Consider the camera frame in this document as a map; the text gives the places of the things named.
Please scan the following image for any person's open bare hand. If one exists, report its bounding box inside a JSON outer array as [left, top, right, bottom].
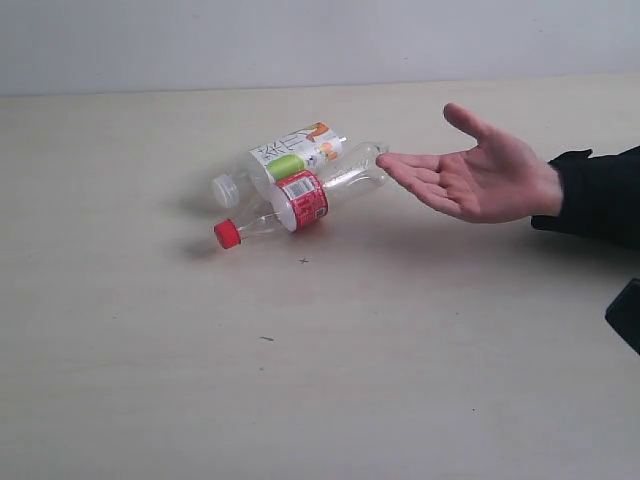
[[376, 103, 563, 224]]

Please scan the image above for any clear bottle red label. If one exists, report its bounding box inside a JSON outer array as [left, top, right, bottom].
[[213, 142, 388, 249]]

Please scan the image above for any clear tea bottle white cap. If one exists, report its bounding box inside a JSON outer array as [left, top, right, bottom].
[[211, 122, 347, 209]]

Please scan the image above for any black object at table edge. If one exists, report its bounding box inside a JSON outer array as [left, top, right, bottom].
[[605, 278, 640, 354]]

